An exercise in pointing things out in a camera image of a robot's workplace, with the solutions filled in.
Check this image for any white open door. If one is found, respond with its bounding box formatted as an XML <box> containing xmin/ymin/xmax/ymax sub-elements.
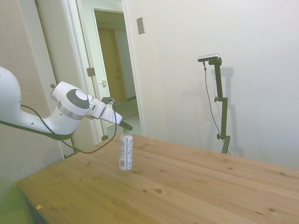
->
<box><xmin>35</xmin><ymin>0</ymin><xmax>105</xmax><ymax>143</ymax></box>

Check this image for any metal wall switch plate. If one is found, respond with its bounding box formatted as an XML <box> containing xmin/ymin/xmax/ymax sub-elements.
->
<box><xmin>136</xmin><ymin>16</ymin><xmax>146</xmax><ymax>35</ymax></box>

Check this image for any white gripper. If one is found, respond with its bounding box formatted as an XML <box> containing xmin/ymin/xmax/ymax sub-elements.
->
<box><xmin>100</xmin><ymin>106</ymin><xmax>134</xmax><ymax>131</ymax></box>

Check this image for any silver stereo camera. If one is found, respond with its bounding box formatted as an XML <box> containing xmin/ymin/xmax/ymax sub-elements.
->
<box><xmin>197</xmin><ymin>53</ymin><xmax>221</xmax><ymax>63</ymax></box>

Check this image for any black articulated camera stand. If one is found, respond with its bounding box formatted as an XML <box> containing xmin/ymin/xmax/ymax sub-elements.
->
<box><xmin>207</xmin><ymin>58</ymin><xmax>232</xmax><ymax>154</ymax></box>

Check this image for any clear water bottle green cap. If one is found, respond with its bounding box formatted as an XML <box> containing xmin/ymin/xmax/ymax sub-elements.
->
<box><xmin>118</xmin><ymin>127</ymin><xmax>134</xmax><ymax>171</ymax></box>

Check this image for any brown wooden hallway door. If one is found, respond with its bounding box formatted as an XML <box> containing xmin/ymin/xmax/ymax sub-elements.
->
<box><xmin>98</xmin><ymin>28</ymin><xmax>128</xmax><ymax>104</ymax></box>

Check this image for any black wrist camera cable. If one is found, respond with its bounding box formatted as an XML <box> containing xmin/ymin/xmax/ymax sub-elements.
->
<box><xmin>20</xmin><ymin>99</ymin><xmax>117</xmax><ymax>154</ymax></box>

